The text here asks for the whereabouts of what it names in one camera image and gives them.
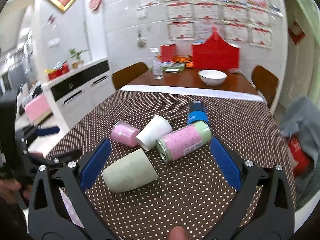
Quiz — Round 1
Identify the pale green cup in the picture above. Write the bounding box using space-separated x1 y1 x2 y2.
103 148 159 193

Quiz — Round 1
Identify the green flat box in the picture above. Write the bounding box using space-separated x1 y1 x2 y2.
161 62 185 73

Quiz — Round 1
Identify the right brown wooden chair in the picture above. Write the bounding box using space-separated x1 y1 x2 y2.
251 65 279 108

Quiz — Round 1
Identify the small potted plant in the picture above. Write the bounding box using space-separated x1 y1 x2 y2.
69 48 87 69

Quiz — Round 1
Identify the small pink wrapped cup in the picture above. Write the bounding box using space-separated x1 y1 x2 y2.
111 121 140 147

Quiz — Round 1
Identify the grey cloth on chair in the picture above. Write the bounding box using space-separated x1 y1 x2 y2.
279 95 319 209

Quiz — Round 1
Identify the red box on sideboard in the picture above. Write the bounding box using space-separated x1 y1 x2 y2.
45 61 69 81

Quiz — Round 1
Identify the red gift bag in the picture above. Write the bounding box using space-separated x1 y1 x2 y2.
191 26 240 71

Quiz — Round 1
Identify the brown wooden chair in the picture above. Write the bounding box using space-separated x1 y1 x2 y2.
251 65 279 108
112 62 149 90

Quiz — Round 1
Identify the clear spray bottle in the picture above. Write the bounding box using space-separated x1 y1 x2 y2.
150 47 163 80

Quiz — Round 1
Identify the blue black can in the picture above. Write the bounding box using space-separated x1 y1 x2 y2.
187 101 209 125

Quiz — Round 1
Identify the pink checkered under cloth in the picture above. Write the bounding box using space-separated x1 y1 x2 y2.
59 189 85 228

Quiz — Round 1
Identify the white black sideboard cabinet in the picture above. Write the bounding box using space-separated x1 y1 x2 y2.
41 57 116 131

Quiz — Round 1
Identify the white paper cup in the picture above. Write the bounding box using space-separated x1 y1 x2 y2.
136 115 172 151

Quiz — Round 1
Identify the small red box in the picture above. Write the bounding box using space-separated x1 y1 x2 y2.
161 44 176 62

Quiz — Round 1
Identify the left hand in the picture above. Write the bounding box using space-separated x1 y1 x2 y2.
0 151 45 205

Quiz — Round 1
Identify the pink green glass jar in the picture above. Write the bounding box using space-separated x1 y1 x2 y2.
156 121 212 164

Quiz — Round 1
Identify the left brown wooden chair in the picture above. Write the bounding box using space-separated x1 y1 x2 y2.
112 62 149 90

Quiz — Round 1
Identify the brown polka dot tablecloth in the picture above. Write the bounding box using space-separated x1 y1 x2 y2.
48 90 296 239

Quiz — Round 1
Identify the right hand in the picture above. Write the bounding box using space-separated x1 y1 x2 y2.
168 226 189 240

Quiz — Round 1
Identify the white ceramic bowl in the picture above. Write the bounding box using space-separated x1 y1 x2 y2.
199 70 227 86

